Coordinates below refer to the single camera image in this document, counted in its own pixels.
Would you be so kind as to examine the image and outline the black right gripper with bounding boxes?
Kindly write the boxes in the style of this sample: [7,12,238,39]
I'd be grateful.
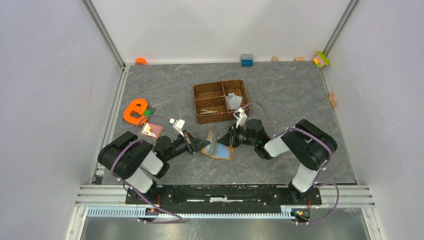
[217,123,257,148]

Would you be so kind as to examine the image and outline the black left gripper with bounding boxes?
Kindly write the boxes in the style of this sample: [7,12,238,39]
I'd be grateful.
[164,129,211,161]

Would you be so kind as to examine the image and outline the blue cards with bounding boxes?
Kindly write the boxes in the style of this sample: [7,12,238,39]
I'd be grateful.
[204,132,232,159]

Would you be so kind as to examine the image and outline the yellow leather card holder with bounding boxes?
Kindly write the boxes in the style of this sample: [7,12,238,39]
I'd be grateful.
[201,129,235,161]

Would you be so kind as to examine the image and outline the grey card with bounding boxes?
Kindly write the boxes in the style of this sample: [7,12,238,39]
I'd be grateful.
[225,92,243,110]

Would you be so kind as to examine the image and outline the white card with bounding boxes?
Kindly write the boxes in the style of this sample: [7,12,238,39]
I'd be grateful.
[225,92,237,105]

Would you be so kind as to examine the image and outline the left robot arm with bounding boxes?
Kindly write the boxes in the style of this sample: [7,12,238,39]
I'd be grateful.
[97,130,211,204]

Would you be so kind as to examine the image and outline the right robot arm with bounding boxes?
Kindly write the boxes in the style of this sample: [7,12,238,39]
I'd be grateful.
[217,119,338,204]

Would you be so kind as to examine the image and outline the pink card on table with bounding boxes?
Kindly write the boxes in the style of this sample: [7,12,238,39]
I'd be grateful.
[139,122,164,139]

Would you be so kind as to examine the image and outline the tan sticks in basket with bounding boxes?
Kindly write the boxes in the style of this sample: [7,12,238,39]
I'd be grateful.
[200,109,218,115]

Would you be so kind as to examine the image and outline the brown woven basket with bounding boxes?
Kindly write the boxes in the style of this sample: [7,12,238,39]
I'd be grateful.
[192,79,250,124]

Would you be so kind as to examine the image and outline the green toy brick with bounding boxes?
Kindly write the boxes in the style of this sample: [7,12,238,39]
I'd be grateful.
[143,108,156,117]

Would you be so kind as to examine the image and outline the orange letter shaped block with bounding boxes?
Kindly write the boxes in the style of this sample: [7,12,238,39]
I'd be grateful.
[123,98,148,126]

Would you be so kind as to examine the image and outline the blue grey toy bricks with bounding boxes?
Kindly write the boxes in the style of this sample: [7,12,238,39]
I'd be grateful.
[240,53,254,67]

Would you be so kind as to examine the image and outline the orange round cap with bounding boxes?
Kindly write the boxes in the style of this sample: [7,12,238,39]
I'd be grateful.
[134,57,147,66]

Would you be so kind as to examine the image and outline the flat tan wooden block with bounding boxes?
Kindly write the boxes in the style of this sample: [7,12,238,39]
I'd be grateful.
[294,56,305,62]

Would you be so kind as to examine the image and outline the curved wooden block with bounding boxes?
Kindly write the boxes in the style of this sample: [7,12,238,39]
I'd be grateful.
[328,92,338,108]

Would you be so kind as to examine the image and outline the green pink yellow bricks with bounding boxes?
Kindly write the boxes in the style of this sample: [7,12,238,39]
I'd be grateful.
[312,51,331,69]

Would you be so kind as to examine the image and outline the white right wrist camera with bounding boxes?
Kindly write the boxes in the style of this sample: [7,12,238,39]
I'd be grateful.
[233,107,248,128]

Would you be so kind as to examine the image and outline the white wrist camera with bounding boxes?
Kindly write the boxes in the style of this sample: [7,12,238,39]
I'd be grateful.
[233,107,248,128]
[169,118,185,137]

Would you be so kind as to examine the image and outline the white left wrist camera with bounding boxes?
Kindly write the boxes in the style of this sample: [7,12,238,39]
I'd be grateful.
[169,118,185,137]

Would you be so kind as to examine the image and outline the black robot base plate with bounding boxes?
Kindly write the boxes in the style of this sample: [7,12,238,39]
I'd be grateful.
[145,184,322,214]

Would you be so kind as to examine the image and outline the aluminium frame rail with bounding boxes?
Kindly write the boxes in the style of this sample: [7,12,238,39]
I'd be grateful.
[82,0,126,69]

